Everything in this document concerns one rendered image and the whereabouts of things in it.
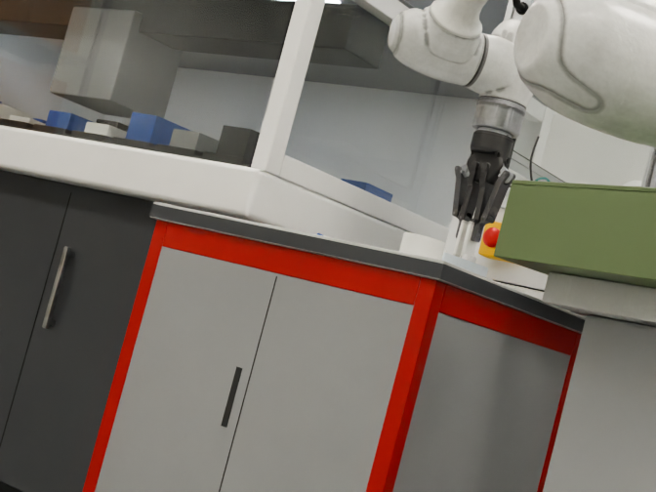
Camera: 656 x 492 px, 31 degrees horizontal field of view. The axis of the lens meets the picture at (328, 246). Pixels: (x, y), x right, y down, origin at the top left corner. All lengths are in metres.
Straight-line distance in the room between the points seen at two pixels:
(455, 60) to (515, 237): 0.69
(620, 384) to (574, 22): 0.43
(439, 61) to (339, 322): 0.54
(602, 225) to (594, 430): 0.26
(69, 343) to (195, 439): 0.90
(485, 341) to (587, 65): 0.67
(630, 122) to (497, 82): 0.74
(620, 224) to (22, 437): 1.86
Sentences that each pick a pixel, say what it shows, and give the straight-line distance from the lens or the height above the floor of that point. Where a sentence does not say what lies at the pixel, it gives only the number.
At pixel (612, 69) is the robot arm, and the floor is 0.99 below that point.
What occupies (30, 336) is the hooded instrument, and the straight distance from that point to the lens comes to 2.96.
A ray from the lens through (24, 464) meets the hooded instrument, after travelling 2.92.
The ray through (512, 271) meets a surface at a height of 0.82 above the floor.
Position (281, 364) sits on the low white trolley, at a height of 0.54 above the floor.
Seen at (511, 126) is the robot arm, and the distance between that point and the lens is 2.18.
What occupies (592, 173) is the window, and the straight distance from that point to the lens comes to 2.39.
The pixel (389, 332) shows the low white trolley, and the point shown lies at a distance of 1.81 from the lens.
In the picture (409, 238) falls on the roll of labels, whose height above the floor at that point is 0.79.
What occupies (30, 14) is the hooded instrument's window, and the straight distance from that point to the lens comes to 3.18.
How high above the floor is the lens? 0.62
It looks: 4 degrees up
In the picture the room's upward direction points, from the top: 15 degrees clockwise
